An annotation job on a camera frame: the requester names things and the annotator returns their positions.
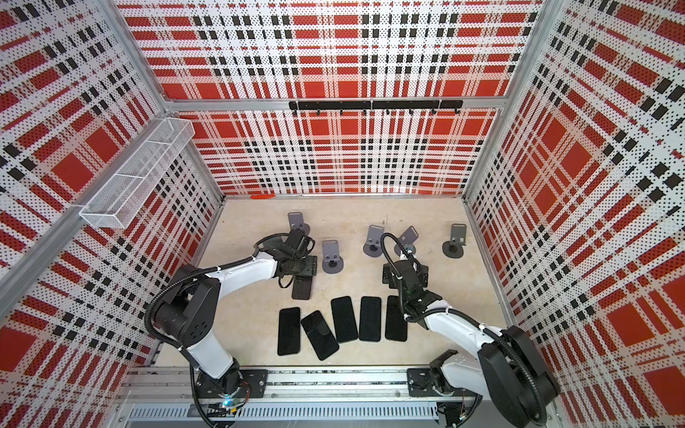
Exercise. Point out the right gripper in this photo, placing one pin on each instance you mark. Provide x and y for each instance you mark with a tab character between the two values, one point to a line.
423	275

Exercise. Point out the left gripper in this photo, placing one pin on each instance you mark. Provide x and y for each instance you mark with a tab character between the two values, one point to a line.
311	264

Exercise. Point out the black phone with pink edge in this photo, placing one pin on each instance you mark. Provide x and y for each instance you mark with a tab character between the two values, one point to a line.
370	319

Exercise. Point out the blue-edged phone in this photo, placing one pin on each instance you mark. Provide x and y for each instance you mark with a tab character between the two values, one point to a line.
346	329

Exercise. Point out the black phone with white sticker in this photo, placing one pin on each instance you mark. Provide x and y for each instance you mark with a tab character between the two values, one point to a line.
320	335

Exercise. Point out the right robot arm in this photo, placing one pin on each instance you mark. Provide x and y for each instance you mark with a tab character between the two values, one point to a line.
502	364

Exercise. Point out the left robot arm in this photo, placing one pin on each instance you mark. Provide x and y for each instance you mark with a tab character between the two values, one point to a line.
182	314

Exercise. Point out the wooden-base phone stand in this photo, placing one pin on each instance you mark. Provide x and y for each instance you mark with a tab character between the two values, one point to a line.
273	246

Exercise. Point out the grey centre phone stand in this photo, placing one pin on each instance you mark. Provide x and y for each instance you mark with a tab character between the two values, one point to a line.
332	262

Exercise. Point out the grey stand of blue phone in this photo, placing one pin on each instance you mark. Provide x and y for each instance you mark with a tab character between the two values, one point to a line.
407	239

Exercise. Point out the grey stand at back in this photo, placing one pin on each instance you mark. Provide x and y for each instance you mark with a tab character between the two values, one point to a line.
297	222

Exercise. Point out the dark grey far-right phone stand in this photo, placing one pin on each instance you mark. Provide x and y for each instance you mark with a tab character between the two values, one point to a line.
454	247

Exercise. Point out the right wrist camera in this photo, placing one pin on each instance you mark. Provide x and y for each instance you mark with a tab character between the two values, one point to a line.
406	252

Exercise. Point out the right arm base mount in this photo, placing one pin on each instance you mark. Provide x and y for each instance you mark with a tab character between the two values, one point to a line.
432	382

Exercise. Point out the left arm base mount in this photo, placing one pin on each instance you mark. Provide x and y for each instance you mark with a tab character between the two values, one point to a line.
226	396

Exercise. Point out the black hook rail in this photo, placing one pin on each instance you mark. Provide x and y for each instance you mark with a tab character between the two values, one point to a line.
383	105

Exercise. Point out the white wire mesh basket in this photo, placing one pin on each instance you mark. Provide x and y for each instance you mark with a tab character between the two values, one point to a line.
122	196

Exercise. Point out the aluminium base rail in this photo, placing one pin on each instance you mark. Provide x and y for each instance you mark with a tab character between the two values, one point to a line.
296	396

